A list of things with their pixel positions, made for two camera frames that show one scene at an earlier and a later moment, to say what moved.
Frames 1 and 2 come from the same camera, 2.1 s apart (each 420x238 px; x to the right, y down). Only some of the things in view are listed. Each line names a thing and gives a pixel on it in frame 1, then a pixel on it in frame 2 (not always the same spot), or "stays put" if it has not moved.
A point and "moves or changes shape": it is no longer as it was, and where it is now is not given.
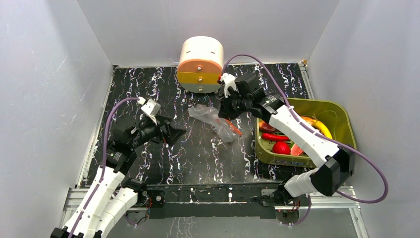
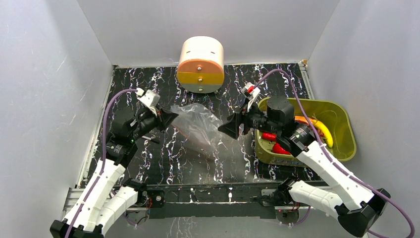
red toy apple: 282,148 stays put
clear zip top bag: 226,131 moves or changes shape
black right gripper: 225,104 to 240,121
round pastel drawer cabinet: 200,63 stays put
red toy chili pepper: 274,136 stays put
